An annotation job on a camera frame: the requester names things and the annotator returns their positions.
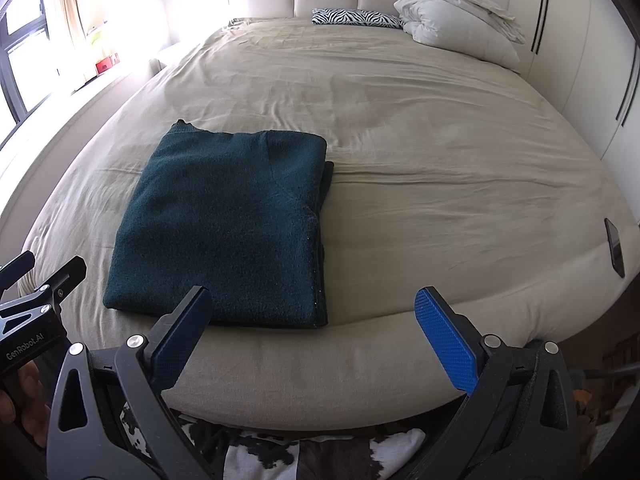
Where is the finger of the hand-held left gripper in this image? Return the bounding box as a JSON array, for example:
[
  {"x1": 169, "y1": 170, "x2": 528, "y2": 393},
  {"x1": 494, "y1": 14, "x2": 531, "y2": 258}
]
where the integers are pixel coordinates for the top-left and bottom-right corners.
[
  {"x1": 0, "y1": 256, "x2": 87, "y2": 319},
  {"x1": 0, "y1": 251, "x2": 36, "y2": 293}
]

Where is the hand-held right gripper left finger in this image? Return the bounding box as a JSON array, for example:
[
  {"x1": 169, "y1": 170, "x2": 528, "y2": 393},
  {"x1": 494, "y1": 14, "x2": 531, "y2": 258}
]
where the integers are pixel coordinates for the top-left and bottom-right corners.
[{"x1": 46, "y1": 285, "x2": 215, "y2": 480}]

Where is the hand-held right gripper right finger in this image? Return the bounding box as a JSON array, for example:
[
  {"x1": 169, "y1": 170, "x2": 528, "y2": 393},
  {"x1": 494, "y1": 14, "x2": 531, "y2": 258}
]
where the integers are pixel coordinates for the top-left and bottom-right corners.
[{"x1": 414, "y1": 287, "x2": 581, "y2": 480}]

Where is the dark green sweater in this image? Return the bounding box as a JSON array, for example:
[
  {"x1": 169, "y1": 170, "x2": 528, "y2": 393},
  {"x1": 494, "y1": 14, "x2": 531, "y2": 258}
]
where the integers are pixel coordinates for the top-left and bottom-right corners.
[{"x1": 102, "y1": 120, "x2": 335, "y2": 330}]

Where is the person's left hand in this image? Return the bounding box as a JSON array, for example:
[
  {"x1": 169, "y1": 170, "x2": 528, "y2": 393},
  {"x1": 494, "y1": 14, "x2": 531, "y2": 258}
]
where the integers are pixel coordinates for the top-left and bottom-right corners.
[{"x1": 0, "y1": 362, "x2": 51, "y2": 433}]

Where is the black white cow print cloth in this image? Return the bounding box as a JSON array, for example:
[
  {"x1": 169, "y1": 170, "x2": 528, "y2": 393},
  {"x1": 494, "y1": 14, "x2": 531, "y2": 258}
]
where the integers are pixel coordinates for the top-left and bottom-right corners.
[{"x1": 120, "y1": 400, "x2": 426, "y2": 480}]

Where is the dark wooden furniture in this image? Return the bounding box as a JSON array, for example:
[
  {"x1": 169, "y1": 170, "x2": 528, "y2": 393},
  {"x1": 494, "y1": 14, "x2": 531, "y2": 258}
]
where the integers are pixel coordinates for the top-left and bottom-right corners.
[{"x1": 575, "y1": 305, "x2": 640, "y2": 441}]

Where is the black phone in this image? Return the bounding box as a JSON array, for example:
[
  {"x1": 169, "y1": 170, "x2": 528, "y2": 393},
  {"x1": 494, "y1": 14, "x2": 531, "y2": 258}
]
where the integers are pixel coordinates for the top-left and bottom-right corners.
[{"x1": 604, "y1": 217, "x2": 626, "y2": 279}]

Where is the bed with beige sheet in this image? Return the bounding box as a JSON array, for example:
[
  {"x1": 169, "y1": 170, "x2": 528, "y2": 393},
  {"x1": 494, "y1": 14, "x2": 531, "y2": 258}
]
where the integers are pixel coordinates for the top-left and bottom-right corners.
[{"x1": 17, "y1": 15, "x2": 640, "y2": 431}]

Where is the black framed window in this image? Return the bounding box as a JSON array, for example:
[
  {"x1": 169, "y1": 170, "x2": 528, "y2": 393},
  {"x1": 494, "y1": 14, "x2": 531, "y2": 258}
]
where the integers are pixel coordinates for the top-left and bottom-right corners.
[{"x1": 0, "y1": 0, "x2": 51, "y2": 126}]

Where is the white nightstand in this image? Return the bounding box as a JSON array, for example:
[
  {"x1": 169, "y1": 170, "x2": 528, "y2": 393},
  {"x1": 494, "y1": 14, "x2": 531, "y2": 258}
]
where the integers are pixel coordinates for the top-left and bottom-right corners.
[{"x1": 152, "y1": 42, "x2": 201, "y2": 71}]

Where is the beige curtain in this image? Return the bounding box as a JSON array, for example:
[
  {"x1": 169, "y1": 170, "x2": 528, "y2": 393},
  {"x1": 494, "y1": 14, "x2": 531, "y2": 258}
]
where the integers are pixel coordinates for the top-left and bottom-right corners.
[{"x1": 45, "y1": 0, "x2": 88, "y2": 51}]

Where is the white folded duvet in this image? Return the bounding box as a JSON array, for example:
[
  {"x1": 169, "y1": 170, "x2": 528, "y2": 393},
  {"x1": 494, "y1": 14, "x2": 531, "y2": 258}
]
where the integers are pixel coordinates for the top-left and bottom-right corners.
[{"x1": 393, "y1": 0, "x2": 527, "y2": 71}]

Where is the white wardrobe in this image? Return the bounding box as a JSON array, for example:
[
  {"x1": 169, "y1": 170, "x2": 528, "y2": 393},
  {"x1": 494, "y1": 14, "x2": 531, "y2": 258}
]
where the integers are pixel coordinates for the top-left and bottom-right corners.
[{"x1": 470, "y1": 0, "x2": 640, "y2": 161}]

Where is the zebra print pillow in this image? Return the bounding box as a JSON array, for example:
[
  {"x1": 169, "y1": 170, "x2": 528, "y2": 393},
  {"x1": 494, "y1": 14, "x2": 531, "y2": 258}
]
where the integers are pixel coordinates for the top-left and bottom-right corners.
[{"x1": 312, "y1": 8, "x2": 403, "y2": 30}]

